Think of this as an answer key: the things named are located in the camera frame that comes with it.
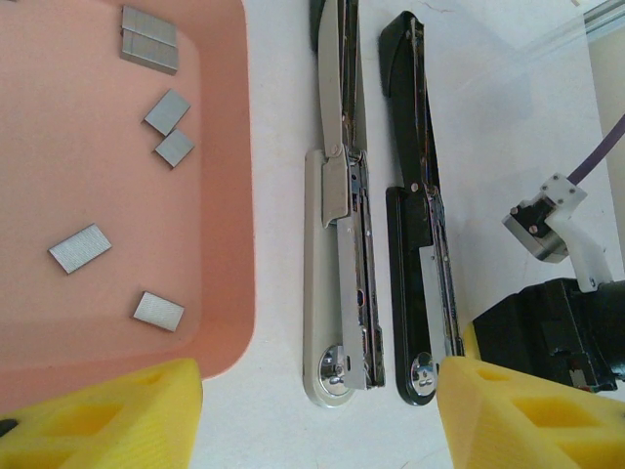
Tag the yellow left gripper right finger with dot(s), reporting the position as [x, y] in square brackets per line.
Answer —
[488, 425]

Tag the black stapler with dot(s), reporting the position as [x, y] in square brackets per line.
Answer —
[405, 220]

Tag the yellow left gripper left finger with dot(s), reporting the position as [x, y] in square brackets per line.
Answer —
[122, 425]

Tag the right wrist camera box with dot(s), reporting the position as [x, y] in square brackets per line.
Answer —
[576, 234]

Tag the aluminium side rail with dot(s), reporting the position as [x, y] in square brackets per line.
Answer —
[605, 17]

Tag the grey stapler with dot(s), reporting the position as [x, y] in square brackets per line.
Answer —
[317, 244]

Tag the pink plastic tray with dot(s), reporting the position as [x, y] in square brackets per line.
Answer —
[97, 171]

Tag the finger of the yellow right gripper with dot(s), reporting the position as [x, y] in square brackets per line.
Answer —
[470, 342]

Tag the silver staple strip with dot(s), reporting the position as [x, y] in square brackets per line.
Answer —
[175, 149]
[158, 311]
[167, 111]
[80, 249]
[149, 54]
[149, 24]

